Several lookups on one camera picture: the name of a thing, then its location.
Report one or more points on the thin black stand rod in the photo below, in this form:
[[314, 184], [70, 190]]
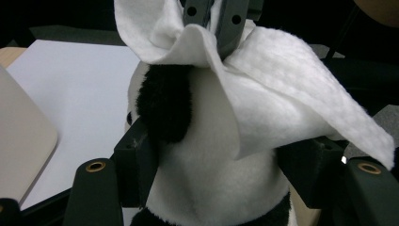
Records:
[[342, 33]]

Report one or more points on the white wet wipe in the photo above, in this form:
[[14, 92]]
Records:
[[282, 94]]

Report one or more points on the panda plush toy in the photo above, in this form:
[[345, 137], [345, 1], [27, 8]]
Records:
[[204, 175]]

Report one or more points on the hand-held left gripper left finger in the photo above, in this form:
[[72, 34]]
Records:
[[136, 163]]

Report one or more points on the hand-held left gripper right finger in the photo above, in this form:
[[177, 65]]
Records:
[[313, 172]]

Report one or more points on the white plastic storage bin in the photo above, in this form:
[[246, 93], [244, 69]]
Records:
[[22, 141]]

